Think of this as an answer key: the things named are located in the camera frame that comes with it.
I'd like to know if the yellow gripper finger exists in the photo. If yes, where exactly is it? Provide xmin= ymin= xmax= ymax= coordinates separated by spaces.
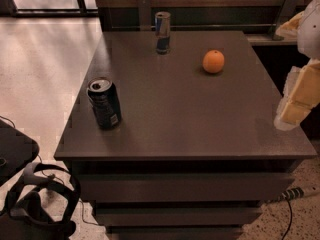
xmin=274 ymin=59 xmax=320 ymax=131

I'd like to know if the silver blue redbull can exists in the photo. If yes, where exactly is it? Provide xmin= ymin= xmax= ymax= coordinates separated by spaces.
xmin=155 ymin=11 xmax=171 ymax=54

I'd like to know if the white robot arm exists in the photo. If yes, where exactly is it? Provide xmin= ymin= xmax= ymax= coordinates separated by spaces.
xmin=274 ymin=0 xmax=320 ymax=131

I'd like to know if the black soda can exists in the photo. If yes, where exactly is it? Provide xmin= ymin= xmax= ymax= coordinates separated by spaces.
xmin=87 ymin=77 xmax=122 ymax=129

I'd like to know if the orange fruit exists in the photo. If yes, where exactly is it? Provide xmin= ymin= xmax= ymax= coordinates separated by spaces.
xmin=202 ymin=50 xmax=225 ymax=74

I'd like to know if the black VR headset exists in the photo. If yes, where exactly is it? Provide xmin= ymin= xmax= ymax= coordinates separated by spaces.
xmin=0 ymin=163 xmax=81 ymax=240

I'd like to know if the black chair seat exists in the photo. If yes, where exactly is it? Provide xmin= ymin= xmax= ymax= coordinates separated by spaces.
xmin=0 ymin=120 xmax=39 ymax=186

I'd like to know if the metal rail bracket right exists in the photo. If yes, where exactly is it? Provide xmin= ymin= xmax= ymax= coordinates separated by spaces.
xmin=270 ymin=0 xmax=298 ymax=41

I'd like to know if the metal rail bracket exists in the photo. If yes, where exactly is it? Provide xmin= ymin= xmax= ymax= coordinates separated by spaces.
xmin=270 ymin=0 xmax=298 ymax=41
xmin=138 ymin=0 xmax=151 ymax=31

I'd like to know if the striped handle tool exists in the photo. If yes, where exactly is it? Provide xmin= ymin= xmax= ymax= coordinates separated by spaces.
xmin=268 ymin=186 xmax=320 ymax=203

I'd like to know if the black floor cable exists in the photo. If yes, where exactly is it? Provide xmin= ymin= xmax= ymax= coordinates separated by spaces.
xmin=280 ymin=198 xmax=294 ymax=240

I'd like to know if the metal rail bracket left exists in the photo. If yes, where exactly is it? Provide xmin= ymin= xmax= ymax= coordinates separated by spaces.
xmin=138 ymin=0 xmax=151 ymax=31

